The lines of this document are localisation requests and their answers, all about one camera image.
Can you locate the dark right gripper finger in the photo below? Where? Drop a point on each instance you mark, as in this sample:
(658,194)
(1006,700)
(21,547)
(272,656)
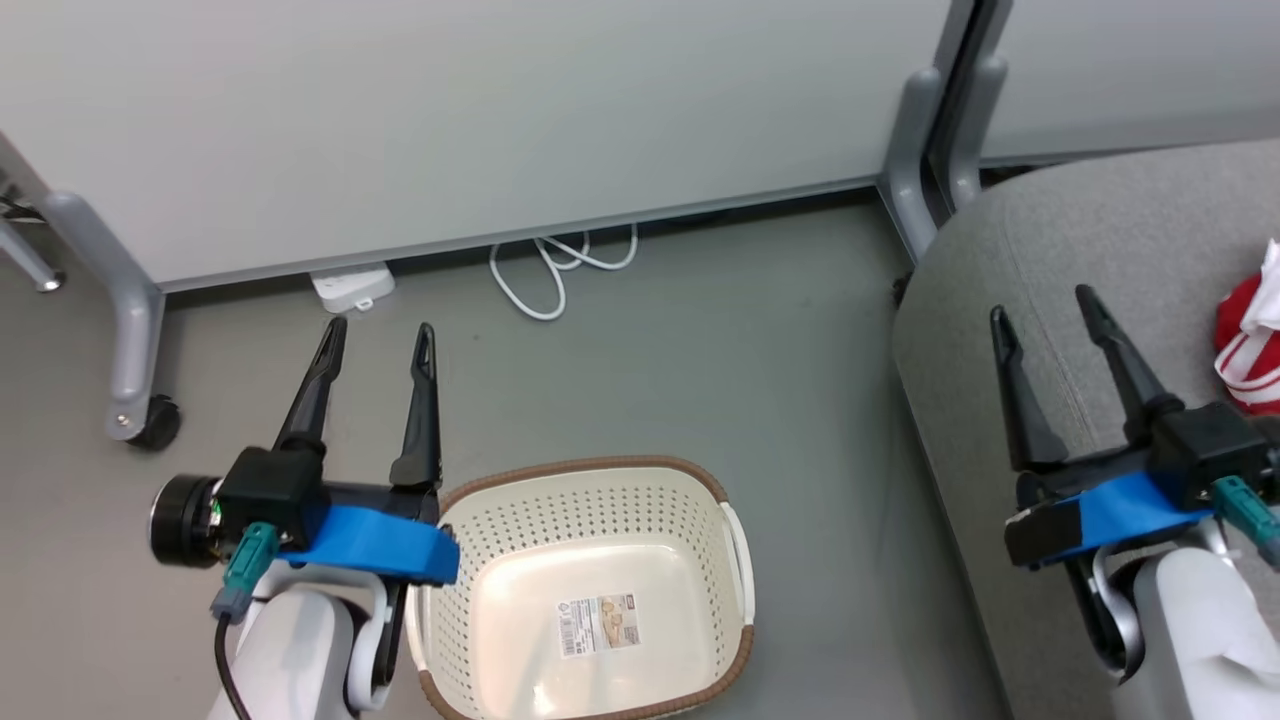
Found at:
(1025,410)
(1125,375)

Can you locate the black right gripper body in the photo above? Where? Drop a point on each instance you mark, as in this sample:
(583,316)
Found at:
(1205,445)

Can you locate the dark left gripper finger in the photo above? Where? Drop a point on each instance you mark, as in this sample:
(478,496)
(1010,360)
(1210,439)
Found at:
(422,420)
(312,400)

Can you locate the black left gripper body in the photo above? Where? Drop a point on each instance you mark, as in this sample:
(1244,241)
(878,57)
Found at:
(270,490)

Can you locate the red jersey number 23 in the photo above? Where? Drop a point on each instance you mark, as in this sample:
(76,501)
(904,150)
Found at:
(1240,325)

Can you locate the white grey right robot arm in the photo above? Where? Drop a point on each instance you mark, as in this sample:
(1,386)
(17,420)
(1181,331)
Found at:
(1200,640)

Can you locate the grey fabric sofa seat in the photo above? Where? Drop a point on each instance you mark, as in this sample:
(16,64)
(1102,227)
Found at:
(1100,250)

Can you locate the cream perforated laundry basket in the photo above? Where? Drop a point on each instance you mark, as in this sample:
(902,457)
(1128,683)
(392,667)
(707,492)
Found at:
(560,560)

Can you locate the paper label in basket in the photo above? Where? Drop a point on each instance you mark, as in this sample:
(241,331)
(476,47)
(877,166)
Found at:
(598,625)

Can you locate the white plastic floor box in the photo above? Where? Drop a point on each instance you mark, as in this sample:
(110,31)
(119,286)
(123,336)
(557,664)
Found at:
(350,287)

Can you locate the black caster wheel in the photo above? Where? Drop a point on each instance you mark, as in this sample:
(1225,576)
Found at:
(158,422)
(903,288)

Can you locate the grey partition leg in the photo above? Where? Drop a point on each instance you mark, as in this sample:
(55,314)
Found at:
(910,170)
(135,340)
(975,130)

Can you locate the wide white partition panel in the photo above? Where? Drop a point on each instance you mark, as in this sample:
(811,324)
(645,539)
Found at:
(450,120)

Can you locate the narrow white partition panel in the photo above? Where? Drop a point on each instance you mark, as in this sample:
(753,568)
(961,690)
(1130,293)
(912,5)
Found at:
(1150,70)

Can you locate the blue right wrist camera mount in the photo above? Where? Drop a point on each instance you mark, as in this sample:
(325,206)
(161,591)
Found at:
(1130,510)

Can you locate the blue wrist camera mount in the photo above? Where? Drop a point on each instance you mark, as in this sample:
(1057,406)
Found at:
(380,540)
(1130,510)

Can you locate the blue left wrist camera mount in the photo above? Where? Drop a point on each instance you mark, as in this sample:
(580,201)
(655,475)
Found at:
(380,540)

